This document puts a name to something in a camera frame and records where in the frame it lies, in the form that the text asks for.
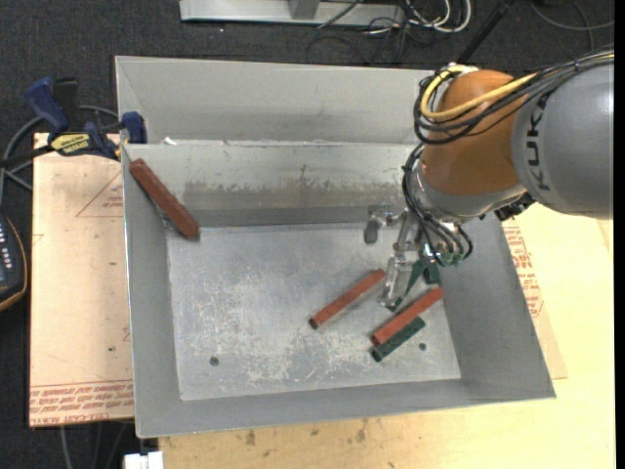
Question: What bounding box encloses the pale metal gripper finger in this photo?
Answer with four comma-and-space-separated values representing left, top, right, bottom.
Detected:
378, 256, 400, 311
396, 257, 415, 307

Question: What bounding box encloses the red-brown flat block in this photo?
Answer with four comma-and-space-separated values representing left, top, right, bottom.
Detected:
129, 157, 201, 241
308, 268, 388, 330
369, 285, 445, 347

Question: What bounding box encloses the dark green flat block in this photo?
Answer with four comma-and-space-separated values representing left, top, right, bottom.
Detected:
370, 316, 427, 363

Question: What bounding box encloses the grey metal bin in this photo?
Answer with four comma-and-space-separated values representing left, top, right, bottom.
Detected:
114, 55, 557, 440

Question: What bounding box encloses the brown cardboard board red print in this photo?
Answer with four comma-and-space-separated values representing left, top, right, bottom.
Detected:
27, 132, 568, 429

